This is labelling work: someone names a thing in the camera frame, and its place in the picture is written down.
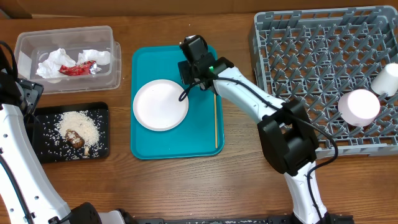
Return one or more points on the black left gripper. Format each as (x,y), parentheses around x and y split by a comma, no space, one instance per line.
(33,92)

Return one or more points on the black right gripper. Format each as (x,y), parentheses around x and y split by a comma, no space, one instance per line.
(192,72)

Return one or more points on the white napkin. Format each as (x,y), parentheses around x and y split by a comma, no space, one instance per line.
(50,67)
(100,57)

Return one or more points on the large white plate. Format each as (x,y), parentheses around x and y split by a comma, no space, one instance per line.
(157,105)

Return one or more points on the white rice pile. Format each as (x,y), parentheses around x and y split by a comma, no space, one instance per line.
(77,123)

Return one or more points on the red foil wrapper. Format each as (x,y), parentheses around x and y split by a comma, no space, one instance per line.
(86,68)

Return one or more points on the white paper cup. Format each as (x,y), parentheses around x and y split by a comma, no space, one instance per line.
(386,81)

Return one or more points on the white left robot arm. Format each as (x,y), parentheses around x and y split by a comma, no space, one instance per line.
(25,189)

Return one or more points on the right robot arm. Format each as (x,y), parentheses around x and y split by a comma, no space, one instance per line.
(287,137)

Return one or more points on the clear plastic waste bin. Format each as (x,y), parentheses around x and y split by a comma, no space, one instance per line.
(33,48)

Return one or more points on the black food waste tray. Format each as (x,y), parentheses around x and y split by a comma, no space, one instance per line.
(102,124)

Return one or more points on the grey dishwasher rack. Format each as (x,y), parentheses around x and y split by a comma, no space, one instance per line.
(316,56)

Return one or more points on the teal serving tray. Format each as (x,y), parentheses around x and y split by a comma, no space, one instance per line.
(195,135)

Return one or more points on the wooden chopstick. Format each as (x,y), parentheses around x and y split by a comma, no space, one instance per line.
(216,120)

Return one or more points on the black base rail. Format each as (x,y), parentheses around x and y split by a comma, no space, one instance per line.
(280,219)

